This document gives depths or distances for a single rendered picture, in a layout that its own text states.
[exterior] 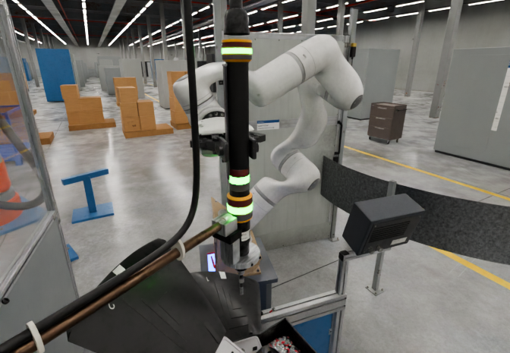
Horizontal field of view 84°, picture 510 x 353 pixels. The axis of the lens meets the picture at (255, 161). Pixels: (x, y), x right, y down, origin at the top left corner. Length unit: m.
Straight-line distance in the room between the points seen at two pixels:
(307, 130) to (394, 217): 0.46
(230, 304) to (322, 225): 2.39
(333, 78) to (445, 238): 1.74
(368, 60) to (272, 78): 9.46
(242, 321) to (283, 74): 0.60
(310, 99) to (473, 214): 1.57
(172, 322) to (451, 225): 2.03
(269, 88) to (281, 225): 2.26
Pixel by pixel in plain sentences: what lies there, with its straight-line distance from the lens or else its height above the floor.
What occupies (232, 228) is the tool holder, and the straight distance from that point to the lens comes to 0.47.
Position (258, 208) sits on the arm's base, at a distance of 1.17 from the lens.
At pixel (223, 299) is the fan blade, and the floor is 1.19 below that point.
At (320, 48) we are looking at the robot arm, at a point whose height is 1.80.
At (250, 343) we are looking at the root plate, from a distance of 0.74.
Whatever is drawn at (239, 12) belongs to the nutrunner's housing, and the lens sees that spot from 0.43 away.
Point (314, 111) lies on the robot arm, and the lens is 1.00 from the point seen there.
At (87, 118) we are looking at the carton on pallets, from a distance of 9.64.
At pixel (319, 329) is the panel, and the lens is 1.44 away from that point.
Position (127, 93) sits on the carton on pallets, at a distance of 7.89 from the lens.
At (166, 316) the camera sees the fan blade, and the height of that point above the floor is 1.35.
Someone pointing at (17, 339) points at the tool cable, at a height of 1.53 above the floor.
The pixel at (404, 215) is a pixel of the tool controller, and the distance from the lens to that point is 1.23.
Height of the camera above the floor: 1.76
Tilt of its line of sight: 19 degrees down
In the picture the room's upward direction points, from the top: straight up
